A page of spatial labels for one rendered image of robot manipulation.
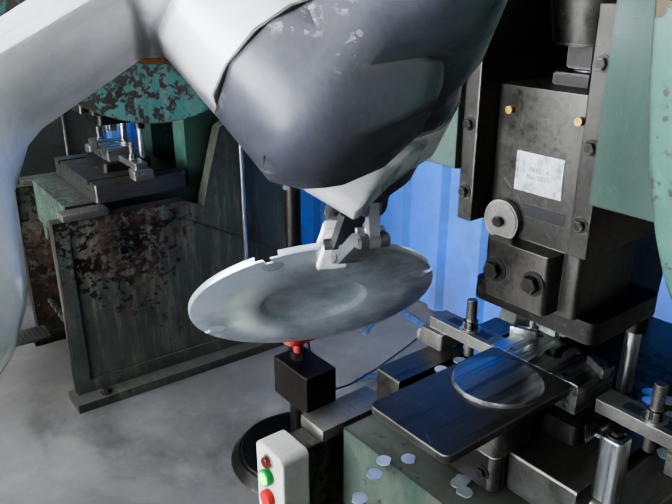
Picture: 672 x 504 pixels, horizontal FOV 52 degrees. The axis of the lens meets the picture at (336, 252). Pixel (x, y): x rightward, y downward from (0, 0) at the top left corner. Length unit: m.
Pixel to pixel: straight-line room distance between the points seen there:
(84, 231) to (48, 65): 1.86
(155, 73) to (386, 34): 1.66
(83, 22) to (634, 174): 0.57
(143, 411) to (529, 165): 1.72
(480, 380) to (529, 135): 0.33
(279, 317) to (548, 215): 0.36
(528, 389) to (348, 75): 0.69
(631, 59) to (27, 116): 0.58
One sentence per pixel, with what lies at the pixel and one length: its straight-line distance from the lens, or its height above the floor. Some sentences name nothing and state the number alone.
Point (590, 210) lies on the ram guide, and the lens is 0.83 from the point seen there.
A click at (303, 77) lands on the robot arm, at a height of 1.25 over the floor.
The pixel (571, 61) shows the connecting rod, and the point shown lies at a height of 1.20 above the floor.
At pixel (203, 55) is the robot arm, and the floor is 1.26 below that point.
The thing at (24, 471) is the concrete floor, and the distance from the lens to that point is 2.23.
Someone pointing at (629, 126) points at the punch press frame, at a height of 1.15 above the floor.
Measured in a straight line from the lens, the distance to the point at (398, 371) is 1.13.
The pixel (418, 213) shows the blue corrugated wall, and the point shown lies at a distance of 2.85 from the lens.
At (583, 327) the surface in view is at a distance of 0.93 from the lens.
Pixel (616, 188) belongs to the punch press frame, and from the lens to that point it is 0.80.
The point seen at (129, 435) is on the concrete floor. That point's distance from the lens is 2.27.
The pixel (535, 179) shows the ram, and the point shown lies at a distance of 0.91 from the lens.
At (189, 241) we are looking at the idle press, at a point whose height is 0.47.
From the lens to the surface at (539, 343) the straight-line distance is 1.10.
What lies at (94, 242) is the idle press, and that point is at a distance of 2.26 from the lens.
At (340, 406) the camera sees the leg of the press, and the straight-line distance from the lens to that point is 1.16.
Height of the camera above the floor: 1.29
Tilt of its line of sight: 22 degrees down
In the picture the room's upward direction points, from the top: straight up
